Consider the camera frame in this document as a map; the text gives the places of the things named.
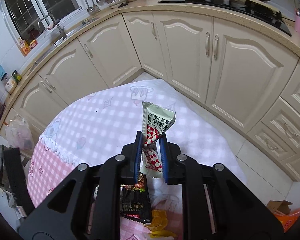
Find green white snack wrapper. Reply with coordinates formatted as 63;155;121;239
141;101;175;178

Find cream lower kitchen cabinets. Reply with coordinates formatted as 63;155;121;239
0;10;300;181

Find white checkered cloth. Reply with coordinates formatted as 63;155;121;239
38;78;248;213

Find black gold snack wrapper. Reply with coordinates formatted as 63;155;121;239
120;173;152;224

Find yellow snack bag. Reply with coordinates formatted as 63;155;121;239
145;210;178;239

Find pink checkered tablecloth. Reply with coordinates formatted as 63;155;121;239
27;139;183;239

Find brown cardboard box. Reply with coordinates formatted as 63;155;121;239
266;200;293;215

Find chrome sink faucet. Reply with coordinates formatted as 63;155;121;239
36;14;68;44

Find orange rice bag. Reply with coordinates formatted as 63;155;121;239
275;208;300;233

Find glass jar on counter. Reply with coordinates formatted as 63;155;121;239
2;75;17;94

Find black gas stove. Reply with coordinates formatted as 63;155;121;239
160;0;291;36

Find window with black grille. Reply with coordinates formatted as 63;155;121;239
4;0;79;43

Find pink utensil cup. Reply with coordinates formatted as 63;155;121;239
294;15;300;34

